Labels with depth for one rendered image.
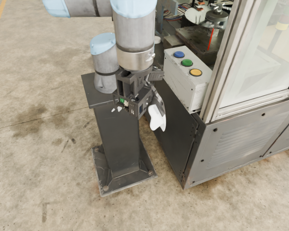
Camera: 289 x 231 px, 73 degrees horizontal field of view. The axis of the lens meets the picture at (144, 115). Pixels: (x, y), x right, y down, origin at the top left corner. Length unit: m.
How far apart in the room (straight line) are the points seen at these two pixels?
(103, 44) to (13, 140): 1.37
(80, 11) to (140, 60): 0.17
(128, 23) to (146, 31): 0.04
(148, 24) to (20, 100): 2.08
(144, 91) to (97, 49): 0.42
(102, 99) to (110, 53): 0.21
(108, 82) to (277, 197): 1.34
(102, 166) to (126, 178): 0.21
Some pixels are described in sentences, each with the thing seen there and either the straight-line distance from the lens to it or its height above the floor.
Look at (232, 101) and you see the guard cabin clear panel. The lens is 0.85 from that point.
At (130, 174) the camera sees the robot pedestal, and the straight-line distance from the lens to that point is 1.48.
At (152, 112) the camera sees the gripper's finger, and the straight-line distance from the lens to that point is 0.49.
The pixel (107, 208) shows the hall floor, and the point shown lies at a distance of 1.42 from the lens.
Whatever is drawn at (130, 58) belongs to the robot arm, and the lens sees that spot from 0.38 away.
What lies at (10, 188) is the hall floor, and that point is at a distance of 1.72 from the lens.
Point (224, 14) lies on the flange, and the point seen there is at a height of 0.96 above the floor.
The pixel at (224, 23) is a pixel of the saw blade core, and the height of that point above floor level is 0.95.
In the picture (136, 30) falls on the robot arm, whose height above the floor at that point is 1.19.
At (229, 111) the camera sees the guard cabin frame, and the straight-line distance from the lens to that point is 0.85.
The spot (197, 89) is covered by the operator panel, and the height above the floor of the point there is 0.88.
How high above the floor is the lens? 1.33
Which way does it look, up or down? 47 degrees down
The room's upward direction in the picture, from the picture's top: straight up
